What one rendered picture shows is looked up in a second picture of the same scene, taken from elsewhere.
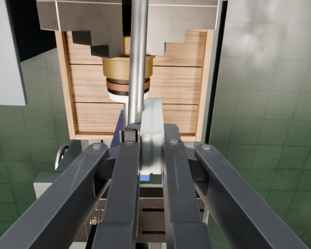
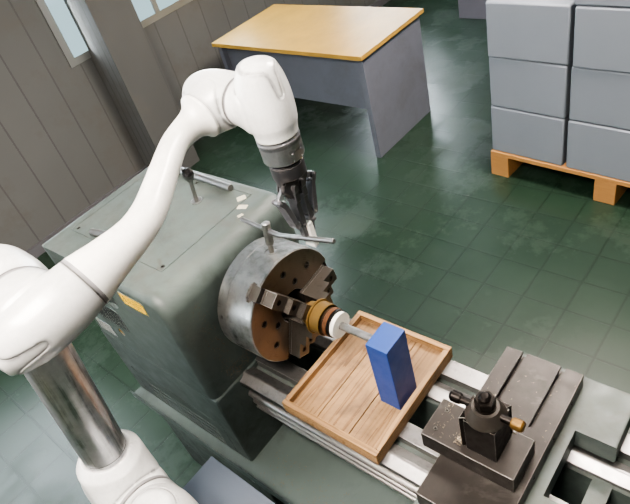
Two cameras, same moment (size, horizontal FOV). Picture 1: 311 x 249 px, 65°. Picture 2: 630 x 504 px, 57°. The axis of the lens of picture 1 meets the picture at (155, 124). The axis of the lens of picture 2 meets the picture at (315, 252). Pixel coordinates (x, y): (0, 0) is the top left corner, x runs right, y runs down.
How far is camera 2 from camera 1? 1.29 m
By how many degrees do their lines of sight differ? 71
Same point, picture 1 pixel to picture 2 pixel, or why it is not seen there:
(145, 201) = not seen: hidden behind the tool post
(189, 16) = (320, 277)
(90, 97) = (352, 419)
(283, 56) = not seen: hidden behind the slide
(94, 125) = (380, 432)
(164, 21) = (314, 288)
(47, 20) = (271, 300)
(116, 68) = (316, 311)
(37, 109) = not seen: outside the picture
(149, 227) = (524, 414)
